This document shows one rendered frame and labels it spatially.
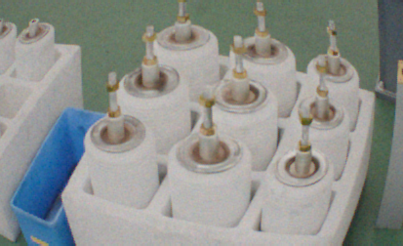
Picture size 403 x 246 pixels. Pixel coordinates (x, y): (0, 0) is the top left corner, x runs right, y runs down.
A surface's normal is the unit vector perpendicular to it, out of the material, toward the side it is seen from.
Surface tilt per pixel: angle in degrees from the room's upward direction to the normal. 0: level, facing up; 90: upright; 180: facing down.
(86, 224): 90
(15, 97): 90
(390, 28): 90
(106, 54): 0
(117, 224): 90
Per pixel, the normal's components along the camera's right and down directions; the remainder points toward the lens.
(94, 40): -0.04, -0.81
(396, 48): -0.40, 0.55
